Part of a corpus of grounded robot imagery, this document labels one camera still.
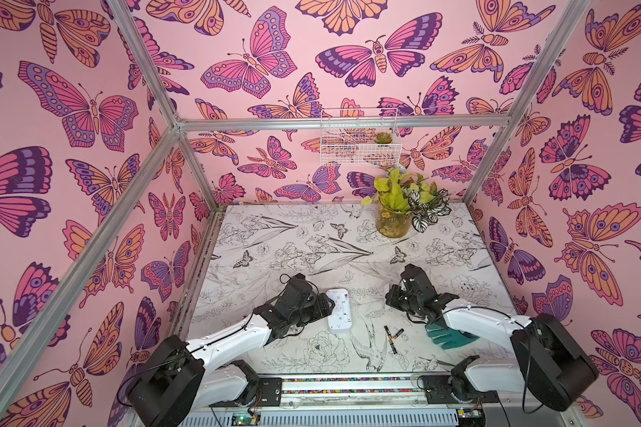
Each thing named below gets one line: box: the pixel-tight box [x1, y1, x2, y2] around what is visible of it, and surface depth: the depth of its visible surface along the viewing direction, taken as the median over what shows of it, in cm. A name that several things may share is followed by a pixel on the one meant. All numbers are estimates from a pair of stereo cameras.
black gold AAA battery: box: [383, 324, 398, 355], surface depth 85 cm
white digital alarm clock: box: [326, 288, 352, 331], surface depth 87 cm
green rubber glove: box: [424, 323, 480, 350], surface depth 85 cm
